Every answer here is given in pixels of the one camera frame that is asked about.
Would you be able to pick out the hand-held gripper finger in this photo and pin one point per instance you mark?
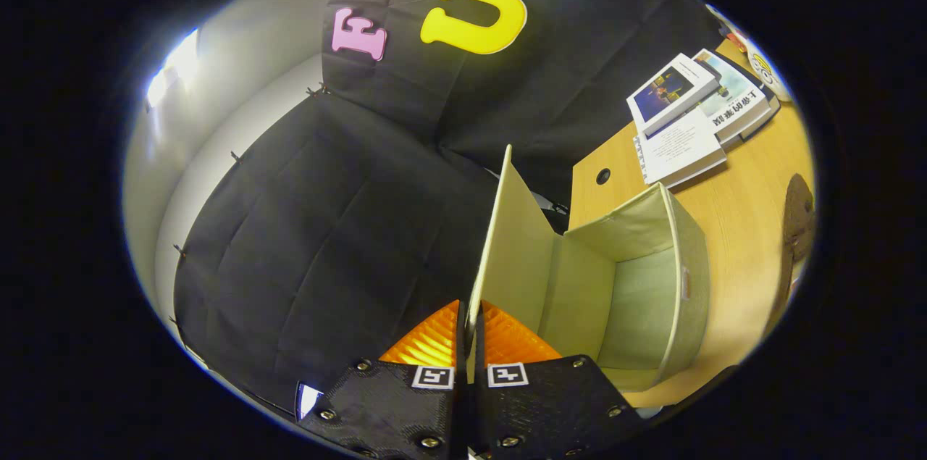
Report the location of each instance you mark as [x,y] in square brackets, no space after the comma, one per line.
[461,402]
[479,402]

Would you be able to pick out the green fabric storage box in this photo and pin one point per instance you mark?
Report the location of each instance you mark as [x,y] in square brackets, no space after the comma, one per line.
[623,286]

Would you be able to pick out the brown fuzzy shoe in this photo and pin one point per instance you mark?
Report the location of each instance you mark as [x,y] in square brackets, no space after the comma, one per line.
[800,214]

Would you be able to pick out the white cover book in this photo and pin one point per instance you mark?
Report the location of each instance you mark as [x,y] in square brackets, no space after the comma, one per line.
[681,148]

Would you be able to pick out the small dark-cover book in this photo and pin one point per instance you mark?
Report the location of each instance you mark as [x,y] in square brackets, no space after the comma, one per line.
[670,90]

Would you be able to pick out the black cover book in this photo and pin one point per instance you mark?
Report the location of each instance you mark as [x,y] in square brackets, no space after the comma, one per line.
[768,116]

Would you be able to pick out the white plush toy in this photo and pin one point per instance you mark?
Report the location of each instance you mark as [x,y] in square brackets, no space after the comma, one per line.
[768,72]

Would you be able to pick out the large ceiling light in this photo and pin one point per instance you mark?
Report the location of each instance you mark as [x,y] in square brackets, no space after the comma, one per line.
[177,65]

